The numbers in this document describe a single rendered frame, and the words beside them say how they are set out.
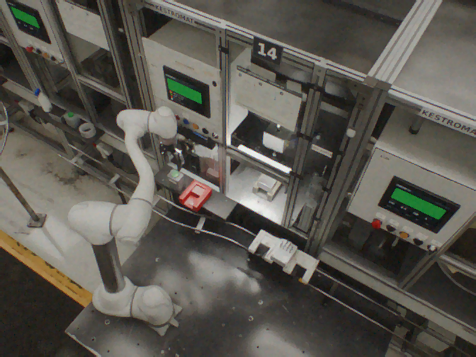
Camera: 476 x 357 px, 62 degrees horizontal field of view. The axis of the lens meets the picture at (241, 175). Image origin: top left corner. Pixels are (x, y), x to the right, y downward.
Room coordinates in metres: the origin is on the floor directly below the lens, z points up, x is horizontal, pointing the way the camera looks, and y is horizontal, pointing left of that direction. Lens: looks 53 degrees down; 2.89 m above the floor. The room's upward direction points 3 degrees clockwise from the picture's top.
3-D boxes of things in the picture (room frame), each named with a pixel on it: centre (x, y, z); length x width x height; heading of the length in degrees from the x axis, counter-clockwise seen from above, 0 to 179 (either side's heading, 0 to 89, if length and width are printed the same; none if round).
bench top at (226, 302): (0.66, -0.01, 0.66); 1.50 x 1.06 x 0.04; 60
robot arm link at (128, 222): (0.81, 0.45, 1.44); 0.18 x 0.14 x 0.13; 175
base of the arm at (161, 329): (0.67, 0.39, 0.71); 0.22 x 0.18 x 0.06; 60
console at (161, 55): (1.53, 0.23, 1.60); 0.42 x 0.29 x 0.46; 60
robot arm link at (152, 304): (0.68, 0.42, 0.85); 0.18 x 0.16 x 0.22; 85
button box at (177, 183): (1.38, 0.38, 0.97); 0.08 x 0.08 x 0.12; 60
